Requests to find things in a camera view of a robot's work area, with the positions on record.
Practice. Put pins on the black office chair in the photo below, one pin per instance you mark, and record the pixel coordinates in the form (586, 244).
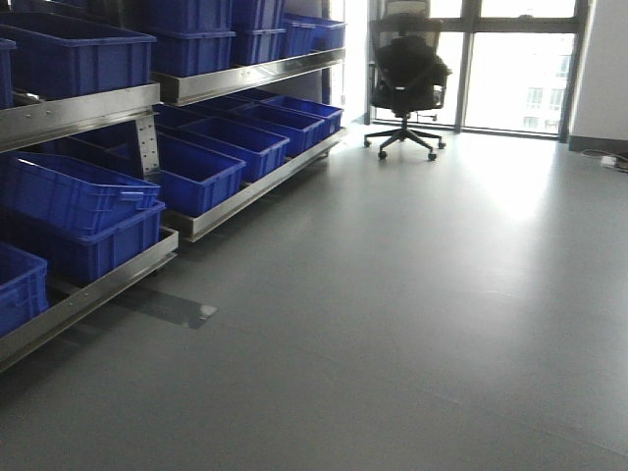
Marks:
(409, 74)

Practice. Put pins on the blue crate lower front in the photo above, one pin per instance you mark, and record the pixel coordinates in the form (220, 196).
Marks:
(84, 259)

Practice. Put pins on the tilted blue crate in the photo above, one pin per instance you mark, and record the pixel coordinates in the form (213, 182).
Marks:
(69, 194)

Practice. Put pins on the blue crate lower far rack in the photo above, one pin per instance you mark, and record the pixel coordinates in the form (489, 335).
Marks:
(195, 179)

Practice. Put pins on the steel rack near left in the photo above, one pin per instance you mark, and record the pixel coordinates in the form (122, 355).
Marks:
(33, 120)

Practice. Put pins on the blue crate bottom left corner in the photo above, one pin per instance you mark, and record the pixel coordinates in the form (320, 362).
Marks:
(23, 287)

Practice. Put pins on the blue crate top shelf left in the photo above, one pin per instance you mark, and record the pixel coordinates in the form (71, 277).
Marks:
(60, 57)

